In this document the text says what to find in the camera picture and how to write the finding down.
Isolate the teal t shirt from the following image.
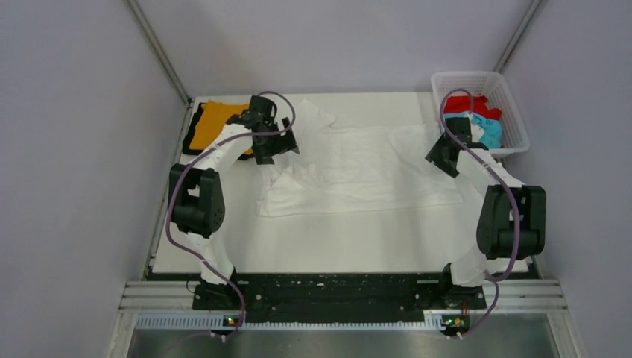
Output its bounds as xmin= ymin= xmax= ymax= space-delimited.
xmin=443 ymin=112 xmax=502 ymax=149

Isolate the white t shirt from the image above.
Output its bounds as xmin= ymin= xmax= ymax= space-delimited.
xmin=256 ymin=100 xmax=463 ymax=217

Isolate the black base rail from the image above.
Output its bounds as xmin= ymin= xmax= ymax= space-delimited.
xmin=192 ymin=273 xmax=487 ymax=324

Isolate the red t shirt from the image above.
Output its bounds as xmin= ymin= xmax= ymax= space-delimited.
xmin=443 ymin=95 xmax=502 ymax=121

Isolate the white slotted cable duct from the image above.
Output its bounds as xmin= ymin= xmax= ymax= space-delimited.
xmin=136 ymin=313 xmax=465 ymax=332

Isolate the folded black t shirt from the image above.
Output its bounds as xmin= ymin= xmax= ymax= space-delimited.
xmin=181 ymin=102 xmax=255 ymax=162

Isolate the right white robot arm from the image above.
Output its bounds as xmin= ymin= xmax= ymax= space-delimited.
xmin=426 ymin=116 xmax=546 ymax=308

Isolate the folded orange t shirt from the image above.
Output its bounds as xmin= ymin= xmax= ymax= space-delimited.
xmin=189 ymin=100 xmax=253 ymax=155

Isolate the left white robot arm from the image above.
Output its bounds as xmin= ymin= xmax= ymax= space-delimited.
xmin=165 ymin=91 xmax=300 ymax=310

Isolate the white plastic basket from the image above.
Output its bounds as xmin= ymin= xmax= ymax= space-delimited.
xmin=431 ymin=71 xmax=530 ymax=159

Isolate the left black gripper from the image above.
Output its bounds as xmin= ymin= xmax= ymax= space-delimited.
xmin=253 ymin=117 xmax=299 ymax=164

